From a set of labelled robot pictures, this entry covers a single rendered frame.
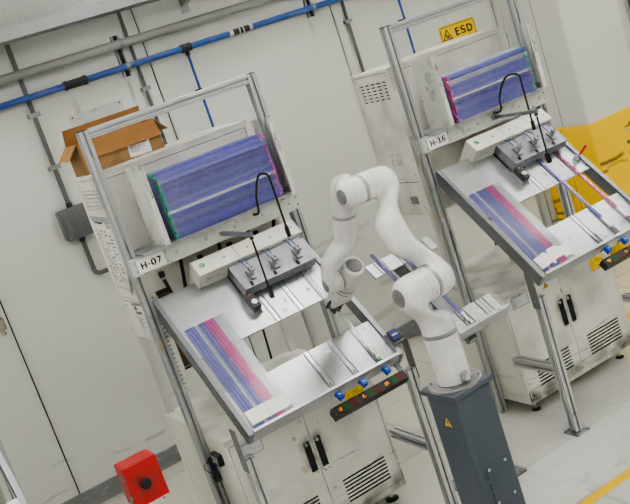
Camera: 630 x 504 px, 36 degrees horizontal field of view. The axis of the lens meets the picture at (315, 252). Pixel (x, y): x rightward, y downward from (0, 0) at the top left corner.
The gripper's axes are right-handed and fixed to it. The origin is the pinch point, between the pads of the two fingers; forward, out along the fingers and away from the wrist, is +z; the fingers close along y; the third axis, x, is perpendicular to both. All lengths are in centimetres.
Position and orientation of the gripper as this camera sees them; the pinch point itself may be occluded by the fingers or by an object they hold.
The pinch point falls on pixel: (335, 307)
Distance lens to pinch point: 380.7
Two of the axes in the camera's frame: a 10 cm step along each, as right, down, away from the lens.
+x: 5.4, 7.5, -3.7
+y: -8.2, 3.7, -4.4
